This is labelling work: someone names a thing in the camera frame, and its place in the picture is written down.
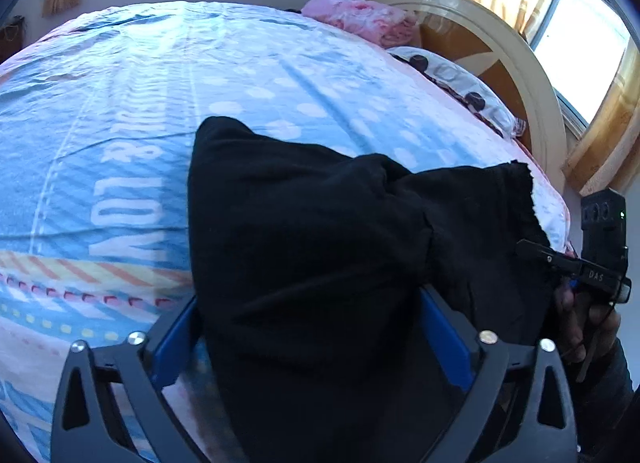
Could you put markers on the white patterned pillow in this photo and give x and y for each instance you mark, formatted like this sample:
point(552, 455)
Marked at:
point(465, 83)

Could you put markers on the pink and blue printed bed sheet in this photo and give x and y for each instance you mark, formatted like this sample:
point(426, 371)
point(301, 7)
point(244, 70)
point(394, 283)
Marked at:
point(125, 118)

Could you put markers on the window beside headboard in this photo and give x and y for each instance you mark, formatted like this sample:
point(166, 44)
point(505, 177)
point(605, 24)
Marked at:
point(580, 43)

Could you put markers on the cream and wood headboard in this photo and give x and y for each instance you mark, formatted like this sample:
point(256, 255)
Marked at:
point(510, 58)

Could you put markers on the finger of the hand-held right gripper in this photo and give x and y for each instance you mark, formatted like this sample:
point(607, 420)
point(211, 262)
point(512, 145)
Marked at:
point(545, 255)

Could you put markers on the person's right forearm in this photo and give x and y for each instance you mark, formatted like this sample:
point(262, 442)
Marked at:
point(610, 408)

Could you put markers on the black pants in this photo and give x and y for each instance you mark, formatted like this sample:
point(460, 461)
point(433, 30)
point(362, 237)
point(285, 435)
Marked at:
point(310, 243)

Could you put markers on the brown wooden desk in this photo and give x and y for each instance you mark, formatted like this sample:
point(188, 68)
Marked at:
point(11, 38)

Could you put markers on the pink floral blanket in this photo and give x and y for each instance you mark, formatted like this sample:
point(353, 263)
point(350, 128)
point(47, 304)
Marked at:
point(365, 18)

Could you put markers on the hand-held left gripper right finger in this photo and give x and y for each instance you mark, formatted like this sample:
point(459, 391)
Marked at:
point(445, 338)

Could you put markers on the person's right hand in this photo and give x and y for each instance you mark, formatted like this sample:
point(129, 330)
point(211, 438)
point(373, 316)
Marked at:
point(575, 318)

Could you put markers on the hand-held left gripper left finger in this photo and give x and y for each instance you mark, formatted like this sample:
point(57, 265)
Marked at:
point(167, 353)

